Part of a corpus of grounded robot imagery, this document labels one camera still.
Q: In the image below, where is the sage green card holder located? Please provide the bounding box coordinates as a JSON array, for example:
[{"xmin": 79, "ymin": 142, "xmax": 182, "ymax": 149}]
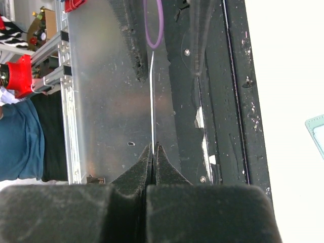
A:
[{"xmin": 305, "ymin": 114, "xmax": 324, "ymax": 158}]

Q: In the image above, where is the silver VIP credit card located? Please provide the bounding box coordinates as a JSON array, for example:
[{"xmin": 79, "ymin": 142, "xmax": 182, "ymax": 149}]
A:
[{"xmin": 149, "ymin": 51, "xmax": 155, "ymax": 154}]

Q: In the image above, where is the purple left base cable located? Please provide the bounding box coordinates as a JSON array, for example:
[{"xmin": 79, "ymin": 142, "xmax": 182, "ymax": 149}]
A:
[{"xmin": 143, "ymin": 0, "xmax": 165, "ymax": 49}]

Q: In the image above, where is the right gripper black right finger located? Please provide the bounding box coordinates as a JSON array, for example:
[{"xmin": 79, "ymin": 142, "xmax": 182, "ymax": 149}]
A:
[{"xmin": 146, "ymin": 146, "xmax": 281, "ymax": 242}]

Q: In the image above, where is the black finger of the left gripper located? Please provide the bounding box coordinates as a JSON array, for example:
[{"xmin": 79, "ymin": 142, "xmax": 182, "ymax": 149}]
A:
[{"xmin": 109, "ymin": 0, "xmax": 148, "ymax": 83}]

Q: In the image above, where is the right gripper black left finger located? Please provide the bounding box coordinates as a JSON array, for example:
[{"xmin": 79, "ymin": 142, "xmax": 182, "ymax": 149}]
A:
[{"xmin": 1, "ymin": 145, "xmax": 152, "ymax": 242}]

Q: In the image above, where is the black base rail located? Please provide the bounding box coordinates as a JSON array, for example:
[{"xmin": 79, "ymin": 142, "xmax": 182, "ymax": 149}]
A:
[{"xmin": 153, "ymin": 1, "xmax": 272, "ymax": 197}]

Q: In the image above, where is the blue cloth background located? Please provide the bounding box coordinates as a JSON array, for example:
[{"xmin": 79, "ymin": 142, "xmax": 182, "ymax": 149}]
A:
[{"xmin": 1, "ymin": 100, "xmax": 45, "ymax": 181}]

